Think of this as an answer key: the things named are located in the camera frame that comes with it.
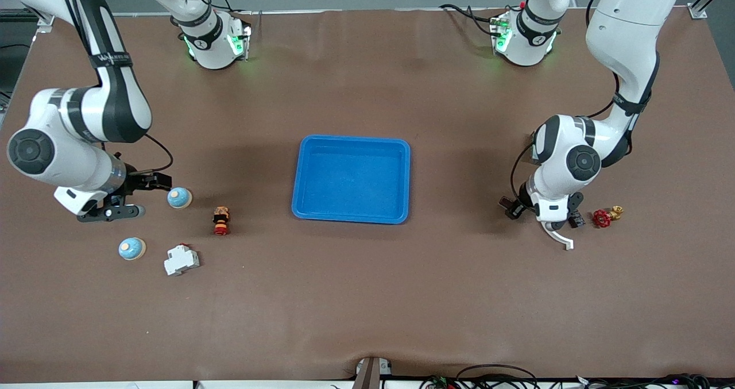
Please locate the large black electrolytic capacitor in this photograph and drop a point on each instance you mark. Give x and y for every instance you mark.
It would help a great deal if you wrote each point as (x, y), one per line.
(504, 202)

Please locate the brown table cover sheet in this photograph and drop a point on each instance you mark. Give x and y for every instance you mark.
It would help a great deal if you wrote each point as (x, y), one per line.
(367, 297)

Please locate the small black electrolytic capacitor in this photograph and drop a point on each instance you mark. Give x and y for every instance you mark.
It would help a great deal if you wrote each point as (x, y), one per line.
(577, 220)

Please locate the brass valve red handwheel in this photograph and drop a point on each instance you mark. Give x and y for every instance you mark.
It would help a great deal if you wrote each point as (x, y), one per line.
(602, 218)

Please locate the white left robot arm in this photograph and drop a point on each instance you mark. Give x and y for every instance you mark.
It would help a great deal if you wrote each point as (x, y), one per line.
(626, 33)

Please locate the blue dome call bell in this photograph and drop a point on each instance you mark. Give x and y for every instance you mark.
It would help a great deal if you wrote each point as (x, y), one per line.
(179, 197)
(132, 249)

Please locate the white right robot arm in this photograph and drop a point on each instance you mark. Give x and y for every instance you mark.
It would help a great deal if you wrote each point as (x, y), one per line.
(109, 101)

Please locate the red yellow emergency stop switch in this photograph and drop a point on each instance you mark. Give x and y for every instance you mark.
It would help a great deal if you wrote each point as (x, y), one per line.
(221, 220)

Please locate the blue plastic tray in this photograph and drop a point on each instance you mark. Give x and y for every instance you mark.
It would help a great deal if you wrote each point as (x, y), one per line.
(350, 182)

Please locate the white circuit breaker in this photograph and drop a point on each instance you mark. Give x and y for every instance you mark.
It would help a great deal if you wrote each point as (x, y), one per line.
(181, 260)

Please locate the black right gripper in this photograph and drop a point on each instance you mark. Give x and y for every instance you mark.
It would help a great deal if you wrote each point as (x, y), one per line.
(136, 183)

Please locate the white curved plastic bracket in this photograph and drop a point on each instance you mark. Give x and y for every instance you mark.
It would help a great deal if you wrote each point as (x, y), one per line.
(560, 239)

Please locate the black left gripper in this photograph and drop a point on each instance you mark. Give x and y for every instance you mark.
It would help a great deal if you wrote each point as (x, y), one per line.
(523, 196)

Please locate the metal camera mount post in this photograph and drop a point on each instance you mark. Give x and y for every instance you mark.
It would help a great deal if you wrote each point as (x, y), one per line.
(370, 374)

